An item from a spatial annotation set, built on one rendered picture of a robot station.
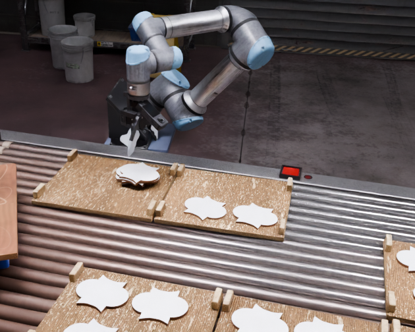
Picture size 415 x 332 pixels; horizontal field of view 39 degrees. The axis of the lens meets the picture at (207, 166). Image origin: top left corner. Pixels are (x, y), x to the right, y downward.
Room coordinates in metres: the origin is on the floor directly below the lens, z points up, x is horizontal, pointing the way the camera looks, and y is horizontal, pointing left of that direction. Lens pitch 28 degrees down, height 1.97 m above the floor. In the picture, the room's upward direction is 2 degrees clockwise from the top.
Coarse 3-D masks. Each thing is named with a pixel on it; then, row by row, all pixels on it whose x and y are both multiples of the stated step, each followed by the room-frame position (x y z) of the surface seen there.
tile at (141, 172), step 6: (126, 168) 1.81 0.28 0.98; (132, 168) 1.81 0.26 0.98; (138, 168) 1.81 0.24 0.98; (144, 168) 1.81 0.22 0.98; (150, 168) 1.81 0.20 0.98; (156, 168) 1.81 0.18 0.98; (126, 174) 1.76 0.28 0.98; (132, 174) 1.76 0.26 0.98; (138, 174) 1.77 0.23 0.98; (144, 174) 1.77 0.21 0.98; (150, 174) 1.77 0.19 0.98; (156, 174) 1.77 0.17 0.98; (132, 180) 1.73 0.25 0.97; (138, 180) 1.72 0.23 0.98; (144, 180) 1.73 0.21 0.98; (150, 180) 1.73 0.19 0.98
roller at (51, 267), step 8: (24, 256) 1.36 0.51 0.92; (16, 264) 1.34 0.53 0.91; (24, 264) 1.34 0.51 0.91; (32, 264) 1.33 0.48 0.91; (40, 264) 1.33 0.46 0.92; (48, 264) 1.33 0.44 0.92; (56, 264) 1.33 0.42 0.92; (64, 264) 1.33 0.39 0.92; (48, 272) 1.32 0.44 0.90; (56, 272) 1.31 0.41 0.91; (64, 272) 1.31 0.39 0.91; (112, 272) 1.31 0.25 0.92; (224, 296) 1.22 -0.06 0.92; (328, 312) 1.18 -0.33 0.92; (368, 320) 1.15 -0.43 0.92
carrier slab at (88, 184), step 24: (72, 168) 1.87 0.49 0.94; (96, 168) 1.87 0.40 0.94; (168, 168) 1.89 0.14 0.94; (48, 192) 1.69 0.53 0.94; (72, 192) 1.70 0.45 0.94; (96, 192) 1.70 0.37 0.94; (120, 192) 1.71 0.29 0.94; (144, 192) 1.72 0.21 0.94; (120, 216) 1.58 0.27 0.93; (144, 216) 1.57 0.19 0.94
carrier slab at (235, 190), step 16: (192, 176) 1.84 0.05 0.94; (208, 176) 1.85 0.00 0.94; (224, 176) 1.85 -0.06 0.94; (240, 176) 1.86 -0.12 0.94; (176, 192) 1.72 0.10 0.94; (192, 192) 1.73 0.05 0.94; (208, 192) 1.73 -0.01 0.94; (224, 192) 1.74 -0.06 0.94; (240, 192) 1.74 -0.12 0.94; (256, 192) 1.74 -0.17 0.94; (272, 192) 1.75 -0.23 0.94; (288, 192) 1.75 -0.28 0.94; (176, 208) 1.62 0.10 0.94; (272, 208) 1.65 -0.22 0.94; (288, 208) 1.65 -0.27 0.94; (176, 224) 1.55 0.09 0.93; (192, 224) 1.54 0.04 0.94; (208, 224) 1.54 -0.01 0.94; (224, 224) 1.54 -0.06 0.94; (240, 224) 1.55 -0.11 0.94
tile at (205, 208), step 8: (192, 200) 1.66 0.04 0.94; (200, 200) 1.66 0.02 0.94; (208, 200) 1.67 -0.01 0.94; (192, 208) 1.61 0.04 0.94; (200, 208) 1.62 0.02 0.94; (208, 208) 1.62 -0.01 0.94; (216, 208) 1.62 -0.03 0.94; (224, 208) 1.62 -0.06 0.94; (200, 216) 1.57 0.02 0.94; (208, 216) 1.57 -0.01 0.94; (216, 216) 1.57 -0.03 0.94; (224, 216) 1.58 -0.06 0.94
